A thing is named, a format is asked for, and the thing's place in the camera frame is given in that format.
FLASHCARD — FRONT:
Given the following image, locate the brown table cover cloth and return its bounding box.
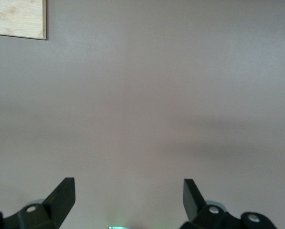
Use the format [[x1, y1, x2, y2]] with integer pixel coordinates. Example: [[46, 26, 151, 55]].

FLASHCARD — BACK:
[[0, 0, 285, 229]]

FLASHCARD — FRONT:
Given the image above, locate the bamboo cutting board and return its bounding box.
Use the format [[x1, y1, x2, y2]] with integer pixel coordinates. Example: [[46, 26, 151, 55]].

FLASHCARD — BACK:
[[0, 0, 47, 41]]

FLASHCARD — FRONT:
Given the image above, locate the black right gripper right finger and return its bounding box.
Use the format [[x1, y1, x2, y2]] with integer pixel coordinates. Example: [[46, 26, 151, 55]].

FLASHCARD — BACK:
[[179, 178, 279, 229]]

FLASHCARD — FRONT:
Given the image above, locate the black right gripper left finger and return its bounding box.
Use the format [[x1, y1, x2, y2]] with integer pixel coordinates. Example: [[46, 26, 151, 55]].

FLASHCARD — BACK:
[[0, 177, 76, 229]]

